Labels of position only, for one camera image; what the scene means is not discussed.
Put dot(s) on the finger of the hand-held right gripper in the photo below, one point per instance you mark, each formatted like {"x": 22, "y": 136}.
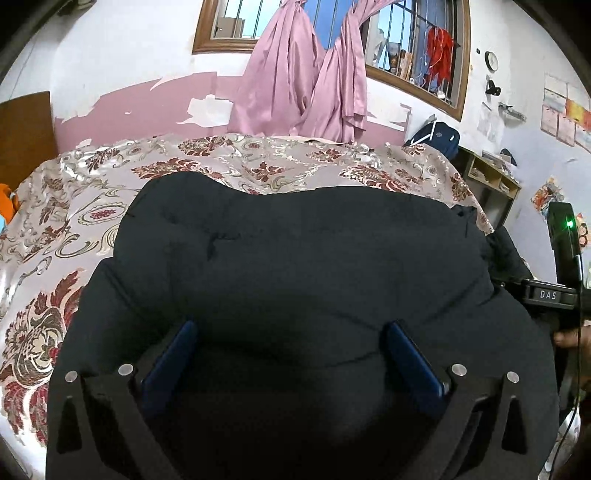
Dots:
{"x": 508, "y": 287}

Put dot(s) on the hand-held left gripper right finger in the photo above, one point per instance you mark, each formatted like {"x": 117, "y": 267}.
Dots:
{"x": 411, "y": 364}

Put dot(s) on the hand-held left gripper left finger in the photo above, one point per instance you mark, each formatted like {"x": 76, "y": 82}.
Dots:
{"x": 171, "y": 364}

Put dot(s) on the black padded jacket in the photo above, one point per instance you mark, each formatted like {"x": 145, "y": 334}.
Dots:
{"x": 300, "y": 258}

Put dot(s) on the person's right hand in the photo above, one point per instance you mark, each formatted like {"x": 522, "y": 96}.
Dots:
{"x": 565, "y": 340}

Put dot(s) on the wooden cubby shelf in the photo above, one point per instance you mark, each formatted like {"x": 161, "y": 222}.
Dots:
{"x": 489, "y": 177}

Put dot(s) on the dark blue bag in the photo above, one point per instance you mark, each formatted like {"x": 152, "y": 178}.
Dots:
{"x": 438, "y": 136}

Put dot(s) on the floral satin bedspread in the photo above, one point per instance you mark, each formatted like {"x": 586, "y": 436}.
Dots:
{"x": 69, "y": 207}

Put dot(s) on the orange blue brown cloth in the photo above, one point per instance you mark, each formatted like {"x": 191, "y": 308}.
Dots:
{"x": 7, "y": 203}

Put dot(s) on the red hanging garment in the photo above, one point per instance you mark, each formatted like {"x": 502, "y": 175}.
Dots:
{"x": 438, "y": 50}

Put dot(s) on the pink curtain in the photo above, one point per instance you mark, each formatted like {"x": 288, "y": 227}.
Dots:
{"x": 277, "y": 83}
{"x": 346, "y": 92}

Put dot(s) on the brown wooden headboard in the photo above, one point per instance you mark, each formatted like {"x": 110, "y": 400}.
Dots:
{"x": 25, "y": 134}

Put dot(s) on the colourful wall sticker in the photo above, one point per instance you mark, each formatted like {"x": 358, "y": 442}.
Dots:
{"x": 547, "y": 196}

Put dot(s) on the wall calendar sheets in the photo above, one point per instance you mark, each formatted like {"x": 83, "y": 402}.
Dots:
{"x": 568, "y": 110}

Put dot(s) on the small wall rack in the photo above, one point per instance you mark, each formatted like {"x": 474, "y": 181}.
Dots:
{"x": 512, "y": 112}

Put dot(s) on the round wall clock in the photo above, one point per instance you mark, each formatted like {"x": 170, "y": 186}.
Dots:
{"x": 491, "y": 61}

